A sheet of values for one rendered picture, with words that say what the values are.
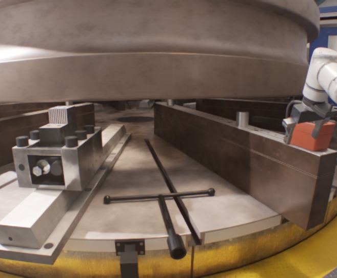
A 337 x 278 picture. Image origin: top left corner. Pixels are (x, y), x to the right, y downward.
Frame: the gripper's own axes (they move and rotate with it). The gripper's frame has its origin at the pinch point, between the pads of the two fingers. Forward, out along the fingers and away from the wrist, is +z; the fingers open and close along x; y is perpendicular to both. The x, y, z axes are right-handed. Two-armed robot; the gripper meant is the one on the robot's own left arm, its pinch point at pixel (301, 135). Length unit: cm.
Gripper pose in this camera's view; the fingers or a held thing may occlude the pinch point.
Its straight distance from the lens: 103.7
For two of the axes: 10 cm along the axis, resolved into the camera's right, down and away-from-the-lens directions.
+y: -2.0, -6.1, 7.7
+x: -9.8, 1.5, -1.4
